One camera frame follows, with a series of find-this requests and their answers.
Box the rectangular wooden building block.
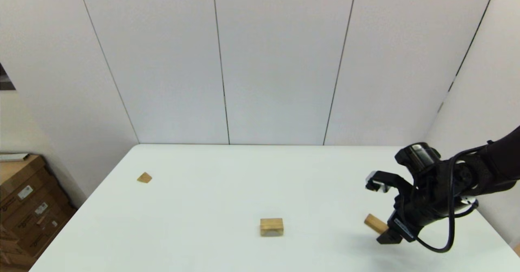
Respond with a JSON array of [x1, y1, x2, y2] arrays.
[[364, 214, 389, 235]]

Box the arched wooden building block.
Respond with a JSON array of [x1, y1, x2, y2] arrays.
[[260, 218, 284, 237]]

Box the stacked cardboard boxes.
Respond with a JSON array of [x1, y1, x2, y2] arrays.
[[0, 155, 78, 260]]

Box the small plain cardboard box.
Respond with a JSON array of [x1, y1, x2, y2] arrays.
[[0, 223, 35, 271]]

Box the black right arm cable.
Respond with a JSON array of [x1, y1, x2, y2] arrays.
[[402, 144, 481, 253]]

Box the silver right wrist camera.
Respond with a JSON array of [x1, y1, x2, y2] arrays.
[[365, 171, 392, 193]]

